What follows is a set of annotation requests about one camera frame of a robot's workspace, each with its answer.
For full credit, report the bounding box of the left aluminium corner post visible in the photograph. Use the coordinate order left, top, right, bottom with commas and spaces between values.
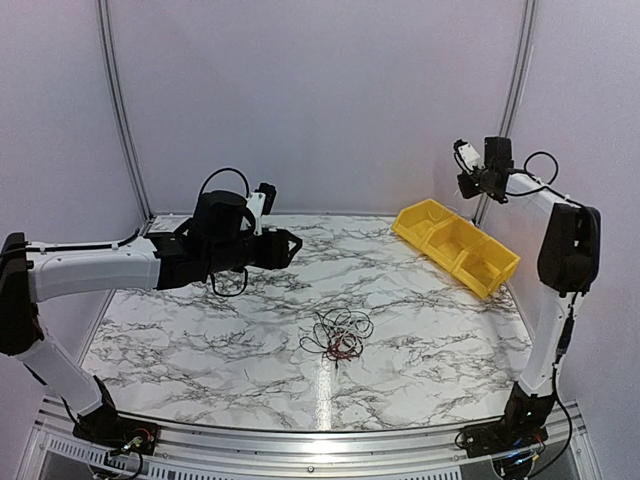
95, 0, 154, 223

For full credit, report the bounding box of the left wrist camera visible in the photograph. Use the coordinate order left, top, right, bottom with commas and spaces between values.
246, 182, 277, 236

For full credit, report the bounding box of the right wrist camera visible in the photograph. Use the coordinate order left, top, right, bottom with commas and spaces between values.
453, 139, 485, 174

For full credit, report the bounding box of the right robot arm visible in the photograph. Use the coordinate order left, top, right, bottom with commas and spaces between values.
453, 137, 601, 452

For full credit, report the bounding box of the aluminium front rail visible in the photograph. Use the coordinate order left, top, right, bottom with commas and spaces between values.
15, 397, 604, 479

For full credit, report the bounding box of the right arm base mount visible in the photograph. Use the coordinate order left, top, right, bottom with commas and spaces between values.
454, 421, 548, 479

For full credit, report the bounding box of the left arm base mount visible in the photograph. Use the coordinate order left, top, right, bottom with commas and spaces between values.
71, 416, 160, 479

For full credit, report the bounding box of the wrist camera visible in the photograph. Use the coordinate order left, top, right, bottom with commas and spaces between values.
246, 182, 277, 236
453, 139, 485, 174

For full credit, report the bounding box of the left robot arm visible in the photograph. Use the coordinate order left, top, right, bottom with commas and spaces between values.
1, 183, 303, 445

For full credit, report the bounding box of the yellow three-compartment bin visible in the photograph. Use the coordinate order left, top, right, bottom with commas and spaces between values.
392, 199, 520, 299

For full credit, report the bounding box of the cable bundle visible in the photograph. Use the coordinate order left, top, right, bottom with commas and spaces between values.
298, 307, 375, 370

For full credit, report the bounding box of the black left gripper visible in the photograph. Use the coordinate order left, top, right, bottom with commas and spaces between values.
206, 227, 302, 274

